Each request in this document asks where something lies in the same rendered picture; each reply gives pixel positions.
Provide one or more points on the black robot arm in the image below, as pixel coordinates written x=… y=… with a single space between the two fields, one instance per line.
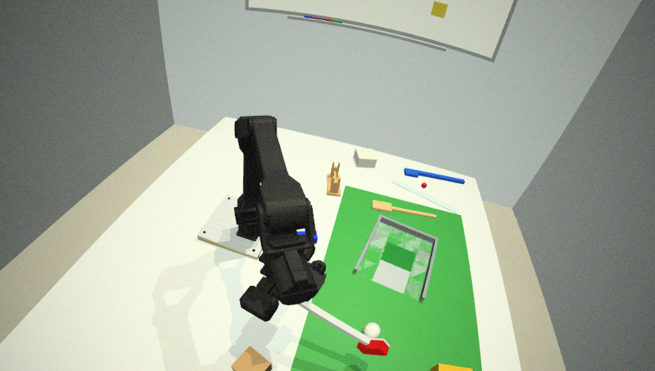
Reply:
x=275 y=210

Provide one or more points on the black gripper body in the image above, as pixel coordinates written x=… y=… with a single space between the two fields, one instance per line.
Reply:
x=262 y=302

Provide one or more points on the white golf ball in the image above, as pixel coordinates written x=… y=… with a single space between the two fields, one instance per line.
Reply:
x=372 y=330

